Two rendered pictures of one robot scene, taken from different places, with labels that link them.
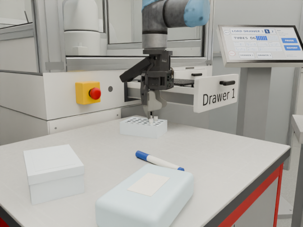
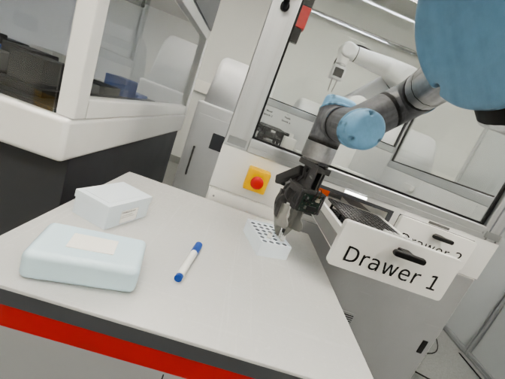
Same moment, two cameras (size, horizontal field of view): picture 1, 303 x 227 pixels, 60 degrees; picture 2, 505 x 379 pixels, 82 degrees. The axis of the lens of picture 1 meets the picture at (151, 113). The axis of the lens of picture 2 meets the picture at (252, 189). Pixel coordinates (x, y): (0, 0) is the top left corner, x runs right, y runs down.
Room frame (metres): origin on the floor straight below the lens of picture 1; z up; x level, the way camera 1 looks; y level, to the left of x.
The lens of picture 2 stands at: (0.22, -0.40, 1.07)
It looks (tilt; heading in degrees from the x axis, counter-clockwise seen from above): 14 degrees down; 43
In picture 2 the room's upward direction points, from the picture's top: 21 degrees clockwise
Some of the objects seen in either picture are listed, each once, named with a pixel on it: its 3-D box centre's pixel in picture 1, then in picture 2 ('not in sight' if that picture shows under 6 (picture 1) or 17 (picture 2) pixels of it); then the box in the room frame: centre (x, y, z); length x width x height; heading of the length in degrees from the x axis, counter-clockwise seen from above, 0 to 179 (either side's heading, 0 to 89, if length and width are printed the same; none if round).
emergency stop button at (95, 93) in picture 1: (94, 93); (256, 182); (0.85, 0.19, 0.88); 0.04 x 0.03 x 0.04; 138
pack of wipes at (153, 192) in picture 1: (149, 197); (90, 256); (0.36, 0.00, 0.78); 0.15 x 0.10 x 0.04; 152
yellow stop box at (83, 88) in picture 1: (88, 92); (256, 180); (0.88, 0.21, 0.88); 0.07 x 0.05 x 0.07; 138
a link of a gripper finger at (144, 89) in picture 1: (145, 90); (285, 201); (0.79, 0.02, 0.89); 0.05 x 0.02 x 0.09; 156
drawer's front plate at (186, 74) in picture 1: (190, 80); (430, 242); (1.37, -0.21, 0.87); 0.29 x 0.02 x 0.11; 138
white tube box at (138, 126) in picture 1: (144, 126); (265, 238); (0.79, 0.02, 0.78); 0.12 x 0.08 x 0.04; 67
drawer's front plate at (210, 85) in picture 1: (218, 91); (394, 260); (0.92, -0.24, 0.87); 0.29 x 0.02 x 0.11; 138
